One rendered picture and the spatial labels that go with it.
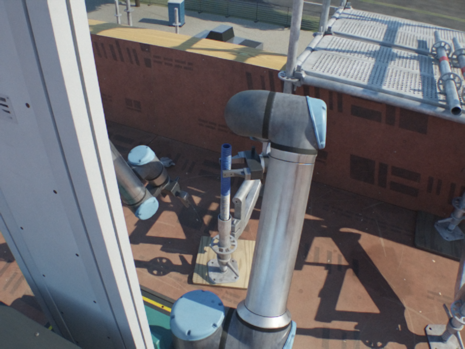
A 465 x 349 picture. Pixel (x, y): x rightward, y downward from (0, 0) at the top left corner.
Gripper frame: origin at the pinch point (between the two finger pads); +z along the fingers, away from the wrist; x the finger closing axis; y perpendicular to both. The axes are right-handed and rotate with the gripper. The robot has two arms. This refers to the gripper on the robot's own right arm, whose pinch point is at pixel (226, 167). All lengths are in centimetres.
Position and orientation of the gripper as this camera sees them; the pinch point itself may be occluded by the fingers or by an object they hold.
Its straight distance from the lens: 153.5
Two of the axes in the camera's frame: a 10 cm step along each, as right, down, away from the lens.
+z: -9.8, 0.9, -1.6
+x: 1.8, 6.2, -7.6
